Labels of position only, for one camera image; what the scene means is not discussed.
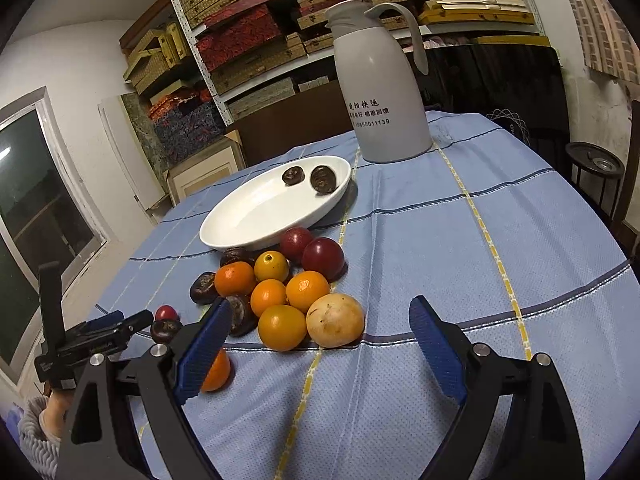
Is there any white oval plate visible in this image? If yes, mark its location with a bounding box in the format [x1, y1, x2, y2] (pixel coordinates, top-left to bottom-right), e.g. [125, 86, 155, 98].
[200, 155, 352, 250]

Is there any dark wooden board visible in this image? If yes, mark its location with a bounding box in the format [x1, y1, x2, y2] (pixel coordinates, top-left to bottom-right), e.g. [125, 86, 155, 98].
[227, 80, 352, 166]

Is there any grey knitted sleeve forearm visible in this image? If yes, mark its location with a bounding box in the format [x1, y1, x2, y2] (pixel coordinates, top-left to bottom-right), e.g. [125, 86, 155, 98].
[17, 396, 61, 480]

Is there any blue checked tablecloth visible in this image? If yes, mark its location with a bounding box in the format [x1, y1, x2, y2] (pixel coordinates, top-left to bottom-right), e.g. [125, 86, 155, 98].
[86, 109, 639, 480]

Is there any grey thermos jug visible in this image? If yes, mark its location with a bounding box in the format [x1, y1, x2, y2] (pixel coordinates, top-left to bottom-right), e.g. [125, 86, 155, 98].
[326, 0, 433, 162]

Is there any small dark chestnut fruit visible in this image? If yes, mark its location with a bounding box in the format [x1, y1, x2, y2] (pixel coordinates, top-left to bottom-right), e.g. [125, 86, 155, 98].
[151, 318, 182, 344]

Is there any dark mangosteen top pile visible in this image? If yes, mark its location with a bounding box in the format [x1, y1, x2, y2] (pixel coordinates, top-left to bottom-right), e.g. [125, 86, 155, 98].
[219, 247, 256, 266]

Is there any white metal shelf unit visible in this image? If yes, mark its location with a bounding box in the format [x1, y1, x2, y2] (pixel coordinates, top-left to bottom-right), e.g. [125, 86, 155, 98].
[169, 0, 548, 126]

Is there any orange tangerine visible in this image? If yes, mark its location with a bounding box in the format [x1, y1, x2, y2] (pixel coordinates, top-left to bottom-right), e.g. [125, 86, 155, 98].
[285, 271, 330, 313]
[214, 261, 256, 297]
[250, 278, 288, 318]
[201, 349, 232, 392]

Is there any yellow orange top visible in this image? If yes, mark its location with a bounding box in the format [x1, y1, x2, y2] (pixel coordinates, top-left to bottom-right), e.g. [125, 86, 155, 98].
[254, 250, 290, 283]

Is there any striped pink curtain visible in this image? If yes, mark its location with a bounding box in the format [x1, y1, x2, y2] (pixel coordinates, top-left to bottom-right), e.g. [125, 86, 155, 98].
[568, 0, 639, 84]

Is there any window with white frame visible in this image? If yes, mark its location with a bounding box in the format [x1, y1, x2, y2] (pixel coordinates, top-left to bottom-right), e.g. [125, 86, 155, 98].
[1, 87, 105, 385]

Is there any dark red plum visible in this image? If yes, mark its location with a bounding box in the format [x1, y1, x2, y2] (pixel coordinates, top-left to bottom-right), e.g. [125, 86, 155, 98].
[279, 226, 314, 263]
[302, 237, 346, 282]

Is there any person left hand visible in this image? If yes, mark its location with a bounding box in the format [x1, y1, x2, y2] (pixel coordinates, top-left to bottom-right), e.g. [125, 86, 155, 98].
[40, 389, 75, 441]

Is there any blue patterned box stack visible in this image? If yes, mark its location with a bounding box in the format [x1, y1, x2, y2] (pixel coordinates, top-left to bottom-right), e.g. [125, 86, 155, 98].
[152, 102, 226, 166]

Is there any red patterned box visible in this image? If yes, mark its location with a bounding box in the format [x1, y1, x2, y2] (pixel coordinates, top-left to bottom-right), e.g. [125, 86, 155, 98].
[196, 4, 282, 72]

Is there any round black side stool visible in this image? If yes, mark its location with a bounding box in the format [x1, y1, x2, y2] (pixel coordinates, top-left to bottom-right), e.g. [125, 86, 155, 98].
[565, 141, 625, 223]

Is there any small red cherry tomato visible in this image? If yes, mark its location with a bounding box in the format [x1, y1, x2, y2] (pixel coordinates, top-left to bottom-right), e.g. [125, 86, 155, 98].
[154, 304, 180, 321]

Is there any dark mangosteen pile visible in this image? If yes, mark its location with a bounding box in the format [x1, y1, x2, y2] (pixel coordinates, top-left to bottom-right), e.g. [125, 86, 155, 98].
[219, 247, 256, 266]
[189, 272, 218, 304]

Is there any framed picture in carton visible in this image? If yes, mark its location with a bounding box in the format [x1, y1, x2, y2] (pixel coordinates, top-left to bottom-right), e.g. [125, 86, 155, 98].
[166, 130, 246, 206]

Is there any white leaning panel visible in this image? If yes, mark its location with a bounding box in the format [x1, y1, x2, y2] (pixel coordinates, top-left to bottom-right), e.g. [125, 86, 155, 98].
[98, 96, 167, 217]

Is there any large yellow orange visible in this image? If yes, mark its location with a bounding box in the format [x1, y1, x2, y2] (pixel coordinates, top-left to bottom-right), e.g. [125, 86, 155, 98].
[257, 304, 307, 352]

